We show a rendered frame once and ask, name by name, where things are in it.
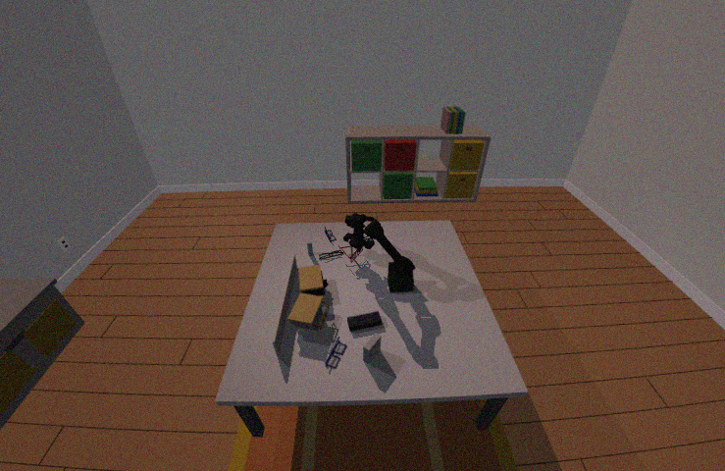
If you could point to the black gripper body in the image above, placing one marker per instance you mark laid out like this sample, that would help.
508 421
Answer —
367 244

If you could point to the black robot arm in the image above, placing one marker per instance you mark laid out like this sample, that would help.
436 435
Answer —
403 265

